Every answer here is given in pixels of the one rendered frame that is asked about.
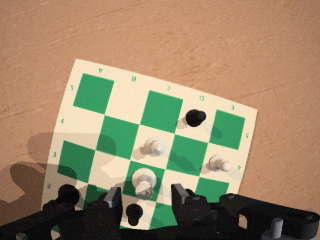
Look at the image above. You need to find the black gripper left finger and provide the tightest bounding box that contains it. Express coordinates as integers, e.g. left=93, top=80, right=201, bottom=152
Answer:
left=0, top=187, right=123, bottom=240

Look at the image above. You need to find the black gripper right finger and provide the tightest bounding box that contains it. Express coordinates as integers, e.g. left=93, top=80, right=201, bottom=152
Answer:
left=171, top=183, right=320, bottom=240

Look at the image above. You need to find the green and white chessboard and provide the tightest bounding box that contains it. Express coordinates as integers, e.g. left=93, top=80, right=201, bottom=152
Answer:
left=41, top=59, right=257, bottom=230

